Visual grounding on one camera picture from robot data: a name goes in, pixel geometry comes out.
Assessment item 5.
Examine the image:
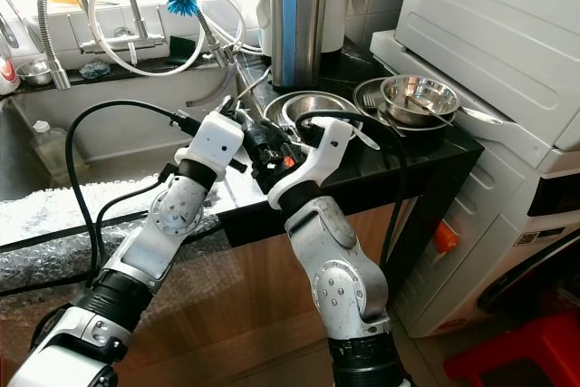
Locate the steel spring neck faucet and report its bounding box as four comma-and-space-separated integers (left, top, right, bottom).
37, 0, 89, 92

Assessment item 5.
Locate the clear plastic bottle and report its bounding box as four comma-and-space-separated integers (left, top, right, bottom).
28, 119, 82, 186

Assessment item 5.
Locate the white clothes dryer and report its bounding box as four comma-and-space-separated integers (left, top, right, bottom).
392, 0, 580, 154

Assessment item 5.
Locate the dark green scrub sponge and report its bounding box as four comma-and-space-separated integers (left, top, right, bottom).
76, 60, 112, 81

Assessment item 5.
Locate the orange washer tab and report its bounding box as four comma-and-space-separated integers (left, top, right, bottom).
432, 220, 461, 257

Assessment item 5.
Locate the bubble wrap sheet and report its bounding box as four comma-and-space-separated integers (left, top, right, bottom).
0, 162, 237, 295

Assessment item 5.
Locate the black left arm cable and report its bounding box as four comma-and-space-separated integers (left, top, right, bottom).
62, 99, 200, 288

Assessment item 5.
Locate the small steel bowl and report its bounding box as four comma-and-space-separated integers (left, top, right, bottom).
14, 57, 56, 87

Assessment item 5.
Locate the white front-load washing machine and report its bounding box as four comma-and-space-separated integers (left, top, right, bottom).
370, 28, 580, 341

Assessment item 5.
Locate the white container blue label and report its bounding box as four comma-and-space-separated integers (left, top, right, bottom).
249, 0, 273, 57

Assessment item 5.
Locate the white looped water tube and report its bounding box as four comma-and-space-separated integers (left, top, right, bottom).
84, 0, 247, 78

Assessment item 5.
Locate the steel spoon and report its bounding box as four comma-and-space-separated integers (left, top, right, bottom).
456, 104, 507, 127

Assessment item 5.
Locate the white red dish soap bottle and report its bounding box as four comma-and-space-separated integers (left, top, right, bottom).
0, 50, 22, 96

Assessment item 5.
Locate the wooden kitchen base cabinet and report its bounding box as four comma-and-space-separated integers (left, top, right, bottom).
0, 197, 427, 387

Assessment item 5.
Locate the steel fork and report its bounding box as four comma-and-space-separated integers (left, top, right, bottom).
361, 88, 398, 118

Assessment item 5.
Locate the steel flexible hose faucet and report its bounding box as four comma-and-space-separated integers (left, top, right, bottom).
84, 0, 241, 71

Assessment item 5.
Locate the black stone countertop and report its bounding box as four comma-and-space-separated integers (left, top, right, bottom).
217, 36, 488, 266

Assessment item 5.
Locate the steel plate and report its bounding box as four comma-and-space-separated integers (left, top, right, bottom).
353, 77, 469, 131
262, 89, 363, 145

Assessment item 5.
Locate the stainless steel sink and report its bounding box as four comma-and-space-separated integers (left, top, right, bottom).
0, 63, 273, 207

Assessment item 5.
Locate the large red plastic stool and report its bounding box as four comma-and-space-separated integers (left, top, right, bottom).
444, 308, 580, 387

